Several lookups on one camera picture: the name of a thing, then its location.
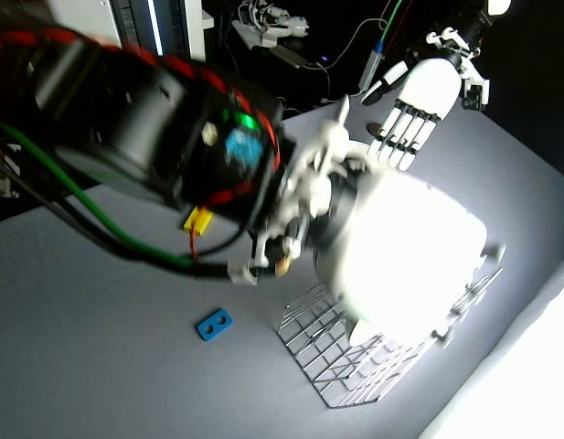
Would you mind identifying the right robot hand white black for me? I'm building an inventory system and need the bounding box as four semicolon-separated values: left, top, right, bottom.
311;172;507;351

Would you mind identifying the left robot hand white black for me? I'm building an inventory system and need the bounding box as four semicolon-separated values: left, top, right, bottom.
361;56;462;173

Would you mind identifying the black power adapter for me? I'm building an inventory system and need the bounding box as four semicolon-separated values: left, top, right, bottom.
268;41;311;70

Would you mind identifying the yellow rectangular block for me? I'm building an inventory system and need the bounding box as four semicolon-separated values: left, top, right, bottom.
183;206;217;235

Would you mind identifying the blue block with two holes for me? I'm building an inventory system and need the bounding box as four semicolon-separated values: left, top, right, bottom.
195;308;235;343

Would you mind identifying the green cable with grey plug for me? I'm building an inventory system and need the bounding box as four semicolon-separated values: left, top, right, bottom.
357;0;404;91

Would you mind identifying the white cable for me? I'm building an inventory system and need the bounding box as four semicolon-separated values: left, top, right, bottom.
303;17;383;105

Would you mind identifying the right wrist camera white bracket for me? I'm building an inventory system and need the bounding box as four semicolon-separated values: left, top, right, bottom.
229;95;356;287

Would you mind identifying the silver wire plate rack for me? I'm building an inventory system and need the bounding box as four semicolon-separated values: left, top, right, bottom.
275;267;505;410

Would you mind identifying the white device with cables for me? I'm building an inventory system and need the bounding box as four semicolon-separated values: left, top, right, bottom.
230;0;311;50

